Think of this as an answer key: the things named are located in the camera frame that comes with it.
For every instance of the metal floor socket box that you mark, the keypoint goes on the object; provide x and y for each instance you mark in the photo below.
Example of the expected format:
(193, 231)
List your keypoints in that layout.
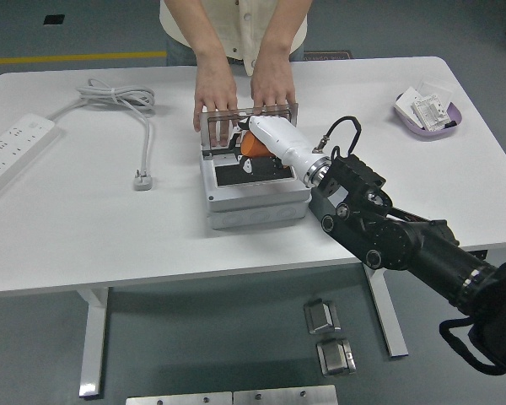
(320, 316)
(335, 358)

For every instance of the grey plastic enclosure box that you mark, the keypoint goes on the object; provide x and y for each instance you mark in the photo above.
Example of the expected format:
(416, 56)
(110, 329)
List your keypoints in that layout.
(253, 198)

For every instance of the person's right forearm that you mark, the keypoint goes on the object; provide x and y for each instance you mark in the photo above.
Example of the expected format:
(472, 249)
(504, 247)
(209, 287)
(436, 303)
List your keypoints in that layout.
(194, 29)

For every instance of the plain white socket panel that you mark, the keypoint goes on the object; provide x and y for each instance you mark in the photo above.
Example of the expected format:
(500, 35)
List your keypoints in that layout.
(407, 103)

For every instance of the clear plastic bag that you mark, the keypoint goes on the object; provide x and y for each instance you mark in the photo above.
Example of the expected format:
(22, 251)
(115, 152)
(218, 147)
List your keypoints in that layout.
(436, 86)

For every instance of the yellow floor tape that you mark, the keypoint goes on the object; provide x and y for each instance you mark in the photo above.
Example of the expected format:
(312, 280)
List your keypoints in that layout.
(67, 58)

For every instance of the person's left forearm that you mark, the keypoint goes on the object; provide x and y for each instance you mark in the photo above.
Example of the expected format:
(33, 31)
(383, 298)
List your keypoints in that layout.
(286, 25)

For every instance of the dark floor sign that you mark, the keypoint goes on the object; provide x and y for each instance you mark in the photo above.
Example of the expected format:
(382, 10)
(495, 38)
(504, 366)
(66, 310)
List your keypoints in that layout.
(329, 56)

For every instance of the white table leg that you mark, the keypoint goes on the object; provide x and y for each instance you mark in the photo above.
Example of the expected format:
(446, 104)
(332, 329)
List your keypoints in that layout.
(390, 320)
(93, 337)

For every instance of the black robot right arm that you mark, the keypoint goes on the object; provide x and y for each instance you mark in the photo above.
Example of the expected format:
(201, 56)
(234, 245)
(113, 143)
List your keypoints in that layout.
(405, 240)

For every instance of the white power strip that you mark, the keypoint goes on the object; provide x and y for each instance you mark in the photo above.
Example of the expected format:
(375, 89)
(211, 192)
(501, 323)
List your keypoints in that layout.
(12, 143)

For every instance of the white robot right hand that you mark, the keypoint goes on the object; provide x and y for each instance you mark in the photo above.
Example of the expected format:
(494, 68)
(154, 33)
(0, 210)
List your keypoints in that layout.
(282, 137)

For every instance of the black floor hatch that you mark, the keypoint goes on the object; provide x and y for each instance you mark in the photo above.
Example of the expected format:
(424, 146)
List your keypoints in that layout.
(54, 19)

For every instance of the steel floor plate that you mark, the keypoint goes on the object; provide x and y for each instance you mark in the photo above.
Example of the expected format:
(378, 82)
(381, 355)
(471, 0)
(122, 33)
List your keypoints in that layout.
(177, 399)
(284, 396)

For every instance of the purple plastic tray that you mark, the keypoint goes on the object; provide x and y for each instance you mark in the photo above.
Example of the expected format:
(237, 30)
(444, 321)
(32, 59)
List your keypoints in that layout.
(455, 111)

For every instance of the person's right hand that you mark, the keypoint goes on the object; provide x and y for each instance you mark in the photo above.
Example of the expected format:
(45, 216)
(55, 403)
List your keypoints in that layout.
(215, 90)

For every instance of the person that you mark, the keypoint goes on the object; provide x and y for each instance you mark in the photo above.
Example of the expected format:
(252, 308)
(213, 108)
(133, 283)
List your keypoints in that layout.
(244, 25)

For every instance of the person's left hand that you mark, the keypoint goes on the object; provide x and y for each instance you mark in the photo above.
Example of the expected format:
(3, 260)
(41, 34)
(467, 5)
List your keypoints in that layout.
(274, 84)

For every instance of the transparent hinged box lid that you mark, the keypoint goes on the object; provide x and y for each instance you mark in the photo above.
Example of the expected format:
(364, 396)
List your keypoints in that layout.
(223, 113)

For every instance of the orange cylindrical battery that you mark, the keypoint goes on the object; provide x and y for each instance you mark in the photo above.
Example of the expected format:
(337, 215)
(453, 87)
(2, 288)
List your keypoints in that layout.
(253, 145)

